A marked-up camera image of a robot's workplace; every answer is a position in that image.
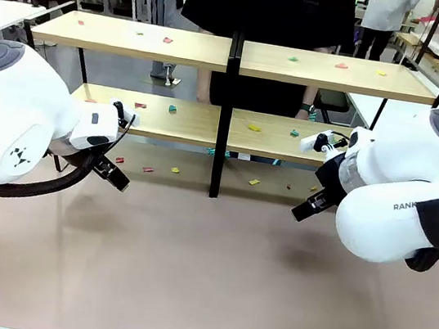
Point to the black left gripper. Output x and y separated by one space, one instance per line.
101 163

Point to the wooden two-tier shelf black frame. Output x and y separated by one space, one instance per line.
339 79
110 38

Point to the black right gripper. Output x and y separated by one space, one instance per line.
330 173

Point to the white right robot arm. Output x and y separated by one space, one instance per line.
399 179

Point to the orange red paper scrap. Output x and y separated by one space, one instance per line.
90 100

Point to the pink paper scrap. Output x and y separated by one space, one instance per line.
148 169

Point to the wooden background table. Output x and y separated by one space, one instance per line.
430 55

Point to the person in black clothing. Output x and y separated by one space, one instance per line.
271 11

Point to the person left forearm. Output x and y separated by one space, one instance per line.
309 95

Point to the person in white shirt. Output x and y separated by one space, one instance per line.
386 15

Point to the green band wristwatch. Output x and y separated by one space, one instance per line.
306 108

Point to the person right forearm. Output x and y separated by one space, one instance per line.
203 85

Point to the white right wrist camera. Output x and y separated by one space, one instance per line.
311 143

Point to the large red paper scrap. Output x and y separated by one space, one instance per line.
167 40

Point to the black office chair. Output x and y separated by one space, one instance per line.
332 100

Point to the green blue paper scrap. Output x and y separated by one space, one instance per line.
293 132

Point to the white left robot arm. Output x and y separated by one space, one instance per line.
9 108

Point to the small yellow paper scrap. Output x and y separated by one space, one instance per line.
314 188

